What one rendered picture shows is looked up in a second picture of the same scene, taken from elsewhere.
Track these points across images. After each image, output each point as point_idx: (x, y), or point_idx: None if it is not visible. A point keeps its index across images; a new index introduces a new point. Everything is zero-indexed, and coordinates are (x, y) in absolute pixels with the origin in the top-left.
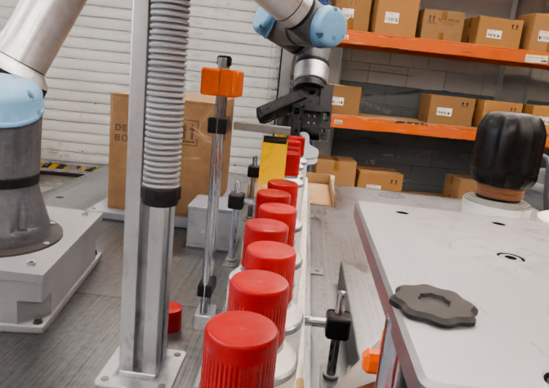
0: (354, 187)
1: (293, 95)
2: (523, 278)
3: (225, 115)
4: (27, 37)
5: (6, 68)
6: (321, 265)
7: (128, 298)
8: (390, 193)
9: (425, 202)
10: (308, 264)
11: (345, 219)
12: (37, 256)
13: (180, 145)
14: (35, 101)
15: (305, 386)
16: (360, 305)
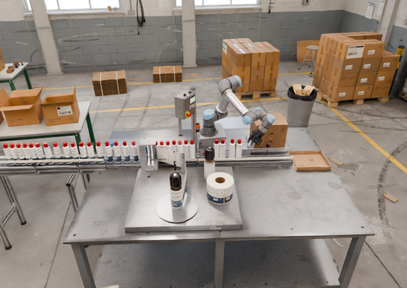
0: (337, 176)
1: (256, 131)
2: (146, 140)
3: (198, 130)
4: (219, 105)
5: (216, 108)
6: (241, 168)
7: None
8: (339, 185)
9: (332, 194)
10: (226, 162)
11: (284, 173)
12: (203, 137)
13: (180, 131)
14: (208, 116)
15: (187, 163)
16: None
